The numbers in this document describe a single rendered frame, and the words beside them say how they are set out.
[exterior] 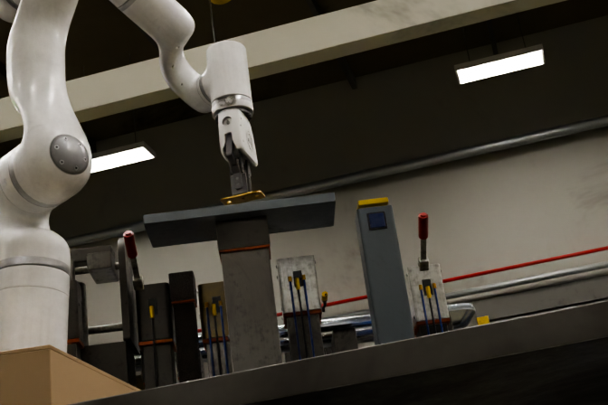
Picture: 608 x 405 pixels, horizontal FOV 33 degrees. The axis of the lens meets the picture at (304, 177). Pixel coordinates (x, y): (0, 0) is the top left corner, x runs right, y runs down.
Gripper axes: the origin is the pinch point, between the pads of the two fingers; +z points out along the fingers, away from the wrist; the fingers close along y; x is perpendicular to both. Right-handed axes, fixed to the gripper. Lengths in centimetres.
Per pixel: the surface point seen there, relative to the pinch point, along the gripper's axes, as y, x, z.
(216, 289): 11.7, 11.1, 16.1
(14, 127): 308, 226, -206
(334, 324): 28.9, -8.5, 23.4
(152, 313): 3.5, 22.2, 20.8
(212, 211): -7.0, 4.2, 6.7
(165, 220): -9.5, 12.9, 7.4
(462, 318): 48, -34, 23
